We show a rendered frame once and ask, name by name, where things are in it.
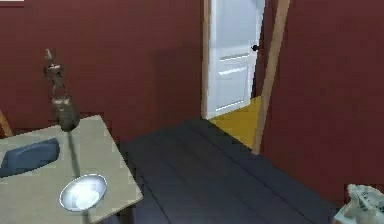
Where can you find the white room door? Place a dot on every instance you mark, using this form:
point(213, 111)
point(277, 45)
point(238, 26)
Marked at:
point(231, 56)

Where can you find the beige table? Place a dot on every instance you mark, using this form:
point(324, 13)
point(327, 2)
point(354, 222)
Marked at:
point(100, 150)

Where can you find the silver metal bowl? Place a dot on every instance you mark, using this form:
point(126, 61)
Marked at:
point(83, 193)

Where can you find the dark blue cloth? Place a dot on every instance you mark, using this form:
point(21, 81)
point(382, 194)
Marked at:
point(30, 156)

